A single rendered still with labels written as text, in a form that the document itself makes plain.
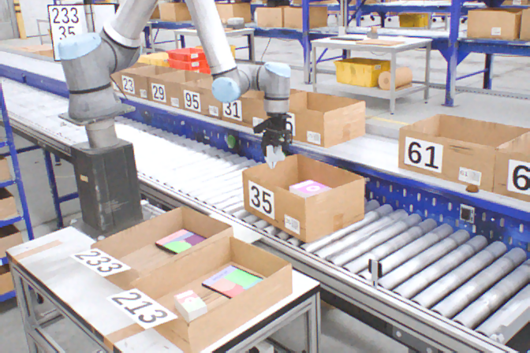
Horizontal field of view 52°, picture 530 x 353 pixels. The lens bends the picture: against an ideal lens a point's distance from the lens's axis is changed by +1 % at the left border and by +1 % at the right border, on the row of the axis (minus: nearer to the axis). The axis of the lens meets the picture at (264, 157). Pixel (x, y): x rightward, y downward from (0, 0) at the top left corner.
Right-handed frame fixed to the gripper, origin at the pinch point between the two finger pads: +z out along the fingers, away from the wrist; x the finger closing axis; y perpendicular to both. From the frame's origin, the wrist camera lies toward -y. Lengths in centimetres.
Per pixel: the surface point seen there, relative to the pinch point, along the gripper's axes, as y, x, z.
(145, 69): -216, 69, -11
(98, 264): -1, -67, 20
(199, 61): -501, 312, 14
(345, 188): 21.6, 17.3, 6.9
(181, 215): -20.8, -25.2, 20.4
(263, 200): -4.7, 0.9, 15.4
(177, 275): 12, -48, 24
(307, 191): 0.3, 19.7, 14.4
